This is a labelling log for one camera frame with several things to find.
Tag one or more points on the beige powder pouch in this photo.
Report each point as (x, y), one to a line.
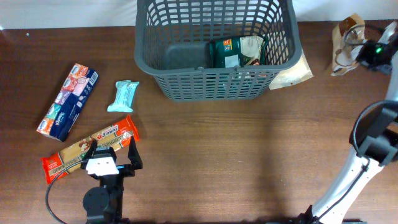
(299, 73)

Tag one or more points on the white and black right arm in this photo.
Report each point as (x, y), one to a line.
(373, 144)

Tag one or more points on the orange spaghetti packet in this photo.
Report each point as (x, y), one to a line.
(117, 136)

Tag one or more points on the green snack bag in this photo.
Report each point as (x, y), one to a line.
(239, 51)

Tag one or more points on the Kleenex tissue multipack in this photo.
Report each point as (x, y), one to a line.
(69, 102)

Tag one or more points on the mint green wrapped bar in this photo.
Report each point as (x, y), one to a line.
(124, 97)

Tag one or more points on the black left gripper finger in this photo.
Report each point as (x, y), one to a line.
(134, 156)
(90, 151)

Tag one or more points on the brown snack bag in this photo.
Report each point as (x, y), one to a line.
(343, 60)

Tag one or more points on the grey plastic lattice basket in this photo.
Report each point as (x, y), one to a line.
(173, 39)

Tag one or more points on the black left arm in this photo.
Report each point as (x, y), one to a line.
(104, 203)

